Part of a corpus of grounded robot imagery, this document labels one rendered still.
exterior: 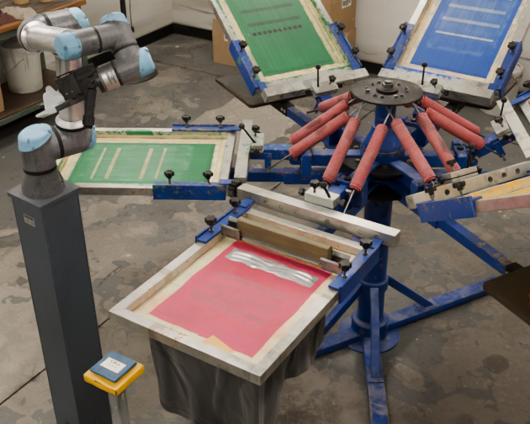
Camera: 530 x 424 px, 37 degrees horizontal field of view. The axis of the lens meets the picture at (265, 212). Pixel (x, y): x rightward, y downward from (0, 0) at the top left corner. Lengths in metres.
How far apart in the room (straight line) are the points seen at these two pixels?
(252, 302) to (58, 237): 0.76
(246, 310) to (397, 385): 1.33
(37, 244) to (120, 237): 1.92
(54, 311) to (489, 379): 2.01
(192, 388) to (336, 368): 1.26
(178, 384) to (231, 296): 0.36
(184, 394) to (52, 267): 0.67
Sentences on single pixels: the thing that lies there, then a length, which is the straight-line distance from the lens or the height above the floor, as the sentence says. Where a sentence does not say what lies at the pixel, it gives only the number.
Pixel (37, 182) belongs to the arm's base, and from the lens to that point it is 2.85.
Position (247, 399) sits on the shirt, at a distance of 2.59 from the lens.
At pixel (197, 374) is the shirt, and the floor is 0.77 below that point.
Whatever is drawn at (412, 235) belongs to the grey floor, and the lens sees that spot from 4.83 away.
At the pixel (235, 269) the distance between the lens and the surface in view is 2.81.
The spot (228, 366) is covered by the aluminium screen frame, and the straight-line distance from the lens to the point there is 2.39.
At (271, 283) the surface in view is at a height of 0.95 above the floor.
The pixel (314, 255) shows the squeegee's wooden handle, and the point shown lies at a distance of 2.78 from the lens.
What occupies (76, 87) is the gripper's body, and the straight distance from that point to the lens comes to 2.27.
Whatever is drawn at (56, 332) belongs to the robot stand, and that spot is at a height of 0.62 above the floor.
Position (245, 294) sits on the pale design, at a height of 0.95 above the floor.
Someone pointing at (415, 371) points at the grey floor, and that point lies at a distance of 3.87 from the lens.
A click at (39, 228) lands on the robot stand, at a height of 1.09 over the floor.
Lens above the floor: 2.57
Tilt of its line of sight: 31 degrees down
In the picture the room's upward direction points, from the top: 1 degrees counter-clockwise
